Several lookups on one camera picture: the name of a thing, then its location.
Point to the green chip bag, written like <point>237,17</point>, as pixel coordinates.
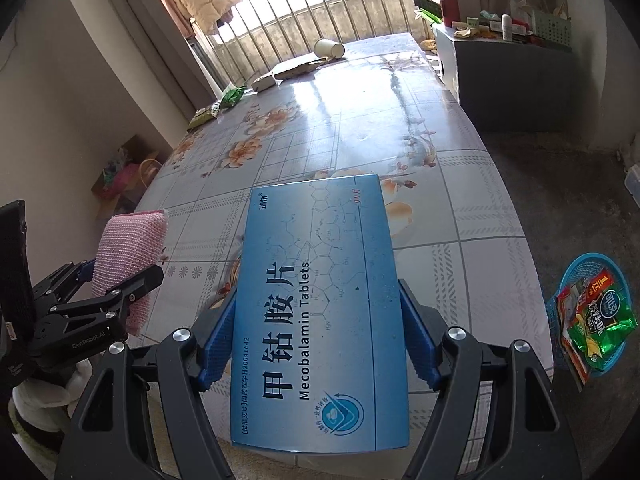
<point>607,330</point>

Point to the green black flat box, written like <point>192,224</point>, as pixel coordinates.
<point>427,7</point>

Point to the blue plastic wastebasket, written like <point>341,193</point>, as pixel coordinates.
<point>554,320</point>

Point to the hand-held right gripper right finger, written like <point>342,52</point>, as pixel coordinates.
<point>420,340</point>

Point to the flat cardboard piece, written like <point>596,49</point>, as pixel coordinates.
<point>297,67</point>

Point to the pink knitted cloth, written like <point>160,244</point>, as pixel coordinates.
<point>127,245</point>

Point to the orange snack packet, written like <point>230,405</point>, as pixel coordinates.
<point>597,290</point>

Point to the white plastic container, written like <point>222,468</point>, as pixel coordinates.
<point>633,180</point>

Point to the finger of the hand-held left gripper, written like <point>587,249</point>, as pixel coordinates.
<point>135,287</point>
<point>65,280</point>

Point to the small white bottle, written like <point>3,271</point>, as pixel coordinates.
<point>507,27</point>

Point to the red bottle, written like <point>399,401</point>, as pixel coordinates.
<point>448,7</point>

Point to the cardboard box with clutter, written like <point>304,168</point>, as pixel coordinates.
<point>135,147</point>

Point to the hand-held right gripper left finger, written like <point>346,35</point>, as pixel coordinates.
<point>217,345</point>

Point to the small green foil packet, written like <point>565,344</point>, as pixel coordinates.
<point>232,97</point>

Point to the white plastic bag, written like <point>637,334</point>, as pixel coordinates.
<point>520,7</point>

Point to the small pale box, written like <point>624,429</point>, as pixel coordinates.
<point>263,83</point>

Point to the green plastic basket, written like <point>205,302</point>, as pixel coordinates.
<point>550,30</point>

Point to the metal window railing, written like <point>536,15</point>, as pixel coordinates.
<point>295,30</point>

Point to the white paper cup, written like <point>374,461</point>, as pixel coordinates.
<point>327,48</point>

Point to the grey cabinet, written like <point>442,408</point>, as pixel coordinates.
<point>515,85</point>

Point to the flat pale green packet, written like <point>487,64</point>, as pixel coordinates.
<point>204,116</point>

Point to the blue medicine box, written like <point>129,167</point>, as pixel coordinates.
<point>320,285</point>

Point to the table with floral cover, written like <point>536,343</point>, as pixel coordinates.
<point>350,125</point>

